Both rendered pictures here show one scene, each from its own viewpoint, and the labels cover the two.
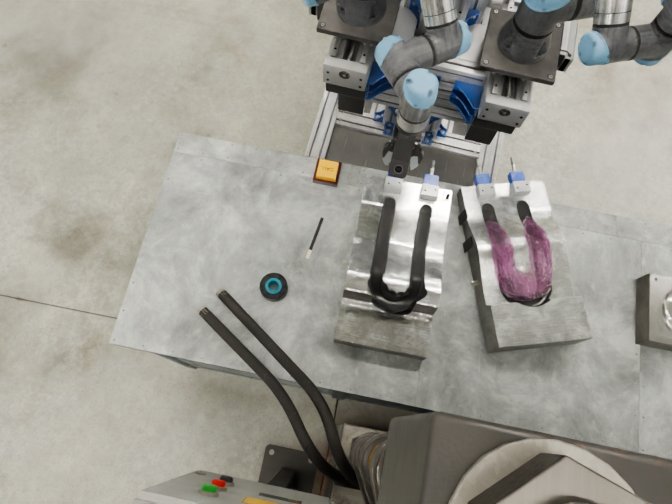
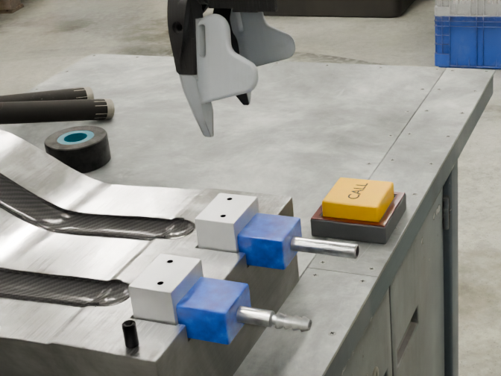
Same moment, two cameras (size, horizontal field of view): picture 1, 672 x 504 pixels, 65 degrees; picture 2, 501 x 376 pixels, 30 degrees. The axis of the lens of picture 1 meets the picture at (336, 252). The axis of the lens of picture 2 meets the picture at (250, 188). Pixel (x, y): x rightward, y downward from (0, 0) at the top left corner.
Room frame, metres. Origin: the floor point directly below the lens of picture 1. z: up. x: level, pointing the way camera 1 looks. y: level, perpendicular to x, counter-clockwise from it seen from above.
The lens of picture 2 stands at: (0.94, -0.81, 1.26)
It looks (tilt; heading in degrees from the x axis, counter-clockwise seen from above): 25 degrees down; 109
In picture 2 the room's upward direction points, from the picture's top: 6 degrees counter-clockwise
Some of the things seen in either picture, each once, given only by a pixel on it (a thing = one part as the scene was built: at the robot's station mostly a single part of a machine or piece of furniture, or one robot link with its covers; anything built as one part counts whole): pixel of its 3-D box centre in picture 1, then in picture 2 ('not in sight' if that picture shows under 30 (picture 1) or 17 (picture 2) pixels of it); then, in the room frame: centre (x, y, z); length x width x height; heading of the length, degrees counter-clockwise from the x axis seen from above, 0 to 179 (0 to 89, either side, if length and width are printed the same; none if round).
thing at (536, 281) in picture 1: (522, 255); not in sight; (0.51, -0.53, 0.90); 0.26 x 0.18 x 0.08; 10
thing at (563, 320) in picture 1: (519, 260); not in sight; (0.50, -0.54, 0.86); 0.50 x 0.26 x 0.11; 10
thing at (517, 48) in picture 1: (528, 31); not in sight; (1.12, -0.51, 1.09); 0.15 x 0.15 x 0.10
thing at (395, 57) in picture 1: (403, 60); not in sight; (0.81, -0.12, 1.31); 0.11 x 0.11 x 0.08; 31
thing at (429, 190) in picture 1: (430, 179); (227, 312); (0.73, -0.27, 0.89); 0.13 x 0.05 x 0.05; 173
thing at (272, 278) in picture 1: (273, 287); (77, 149); (0.38, 0.17, 0.82); 0.08 x 0.08 x 0.04
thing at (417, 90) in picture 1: (417, 95); not in sight; (0.72, -0.16, 1.31); 0.09 x 0.08 x 0.11; 31
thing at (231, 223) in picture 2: (395, 172); (281, 242); (0.74, -0.16, 0.89); 0.13 x 0.05 x 0.05; 173
